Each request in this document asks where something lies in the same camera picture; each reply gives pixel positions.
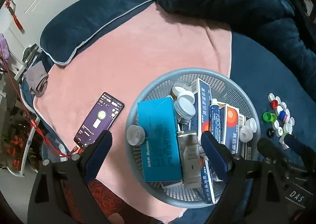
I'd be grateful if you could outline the white ribbed lid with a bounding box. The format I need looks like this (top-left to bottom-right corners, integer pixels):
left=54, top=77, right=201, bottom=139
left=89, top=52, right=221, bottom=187
left=239, top=126, right=253, bottom=143

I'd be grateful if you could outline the large white lid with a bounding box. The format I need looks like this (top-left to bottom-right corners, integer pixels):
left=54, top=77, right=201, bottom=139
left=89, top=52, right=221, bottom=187
left=174, top=97, right=196, bottom=121

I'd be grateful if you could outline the black cap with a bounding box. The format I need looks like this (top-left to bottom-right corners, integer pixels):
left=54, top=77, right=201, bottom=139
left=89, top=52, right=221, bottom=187
left=266, top=128, right=275, bottom=138

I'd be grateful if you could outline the blue cap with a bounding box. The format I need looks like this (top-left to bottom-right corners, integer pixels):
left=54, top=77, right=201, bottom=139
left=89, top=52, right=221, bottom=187
left=278, top=111, right=287, bottom=122

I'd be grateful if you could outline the green flip cap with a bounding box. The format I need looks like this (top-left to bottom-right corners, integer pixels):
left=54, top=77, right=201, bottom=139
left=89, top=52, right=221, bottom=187
left=262, top=112, right=277, bottom=123

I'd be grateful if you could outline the red cap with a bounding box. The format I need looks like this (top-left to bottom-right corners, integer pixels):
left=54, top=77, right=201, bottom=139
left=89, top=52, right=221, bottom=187
left=270, top=99, right=278, bottom=109

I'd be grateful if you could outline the silver grey box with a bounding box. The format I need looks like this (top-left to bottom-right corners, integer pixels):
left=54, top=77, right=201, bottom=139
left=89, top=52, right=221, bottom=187
left=177, top=131, right=201, bottom=189

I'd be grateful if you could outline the blue orange medicine box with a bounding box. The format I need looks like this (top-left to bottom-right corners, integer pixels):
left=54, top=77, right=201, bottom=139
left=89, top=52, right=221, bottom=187
left=220, top=104, right=239, bottom=154

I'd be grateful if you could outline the smartphone purple screen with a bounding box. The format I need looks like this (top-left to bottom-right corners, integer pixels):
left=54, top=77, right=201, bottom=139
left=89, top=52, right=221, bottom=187
left=74, top=92, right=124, bottom=150

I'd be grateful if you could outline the cyan box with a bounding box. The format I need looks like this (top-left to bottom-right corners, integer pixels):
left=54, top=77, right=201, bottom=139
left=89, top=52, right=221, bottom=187
left=138, top=96, right=183, bottom=182

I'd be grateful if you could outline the blue mesh basket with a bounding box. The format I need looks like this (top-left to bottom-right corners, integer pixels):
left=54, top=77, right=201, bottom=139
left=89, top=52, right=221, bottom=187
left=125, top=67, right=261, bottom=209

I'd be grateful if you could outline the dark blue plush blanket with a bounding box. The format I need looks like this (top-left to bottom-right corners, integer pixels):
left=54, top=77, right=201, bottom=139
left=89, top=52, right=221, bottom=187
left=156, top=0, right=315, bottom=98

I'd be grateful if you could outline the dark blue pillow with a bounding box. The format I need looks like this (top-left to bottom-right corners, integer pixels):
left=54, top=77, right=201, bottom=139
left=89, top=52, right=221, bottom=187
left=38, top=0, right=154, bottom=71

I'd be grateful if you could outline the pink bed sheet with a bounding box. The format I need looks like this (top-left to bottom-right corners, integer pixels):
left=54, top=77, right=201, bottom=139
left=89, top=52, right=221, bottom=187
left=33, top=4, right=232, bottom=223

